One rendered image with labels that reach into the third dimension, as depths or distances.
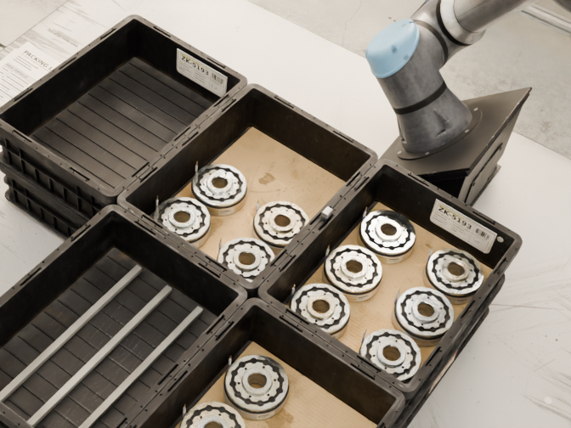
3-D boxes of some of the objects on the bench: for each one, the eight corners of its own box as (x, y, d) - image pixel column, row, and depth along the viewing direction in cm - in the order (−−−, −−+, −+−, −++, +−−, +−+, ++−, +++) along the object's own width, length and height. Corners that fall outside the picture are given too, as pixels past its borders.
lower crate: (134, 93, 219) (133, 53, 209) (243, 160, 210) (247, 120, 200) (0, 199, 196) (-8, 158, 187) (115, 278, 187) (113, 239, 178)
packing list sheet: (20, 39, 226) (20, 37, 226) (101, 82, 220) (101, 81, 219) (-88, 120, 207) (-88, 118, 206) (-3, 171, 201) (-3, 169, 200)
